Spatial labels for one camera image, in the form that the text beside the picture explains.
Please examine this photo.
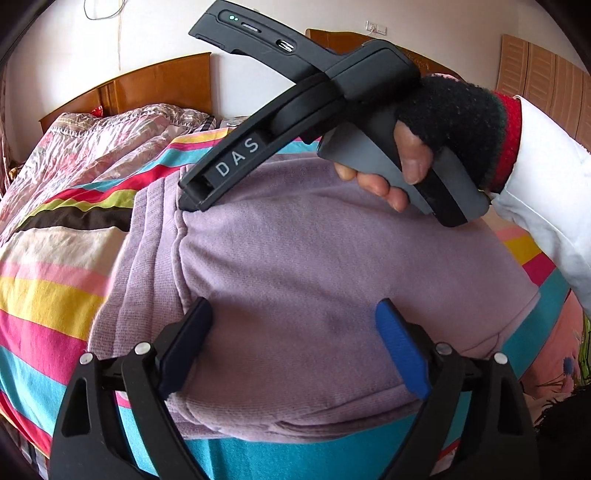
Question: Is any dark cloth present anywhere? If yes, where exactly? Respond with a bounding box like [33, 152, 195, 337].
[536, 397, 591, 462]

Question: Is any brown wooden board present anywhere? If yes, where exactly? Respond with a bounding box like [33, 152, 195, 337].
[305, 28, 462, 83]

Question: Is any pink cartoon print pillow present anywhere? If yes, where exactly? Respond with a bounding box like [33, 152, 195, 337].
[519, 291, 591, 416]

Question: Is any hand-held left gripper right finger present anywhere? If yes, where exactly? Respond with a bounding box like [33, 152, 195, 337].
[375, 298, 541, 480]

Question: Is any pink floral quilt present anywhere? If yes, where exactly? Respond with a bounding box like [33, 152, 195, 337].
[0, 104, 215, 245]

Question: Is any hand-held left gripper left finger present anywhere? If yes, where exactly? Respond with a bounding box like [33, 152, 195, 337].
[52, 296, 214, 480]

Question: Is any colourful striped bedsheet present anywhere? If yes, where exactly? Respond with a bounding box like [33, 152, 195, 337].
[0, 124, 591, 480]

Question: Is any light wooden panelled cabinet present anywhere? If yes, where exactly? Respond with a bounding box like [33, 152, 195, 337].
[496, 33, 591, 153]

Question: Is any person's right hand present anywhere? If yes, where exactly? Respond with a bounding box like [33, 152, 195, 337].
[333, 75, 523, 213]

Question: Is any person's right forearm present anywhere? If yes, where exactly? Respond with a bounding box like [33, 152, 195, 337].
[489, 95, 591, 319]

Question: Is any lilac knitted sweater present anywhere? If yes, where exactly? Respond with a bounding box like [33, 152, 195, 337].
[90, 154, 541, 444]

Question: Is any wooden headboard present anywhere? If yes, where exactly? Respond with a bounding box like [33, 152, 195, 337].
[39, 52, 212, 134]

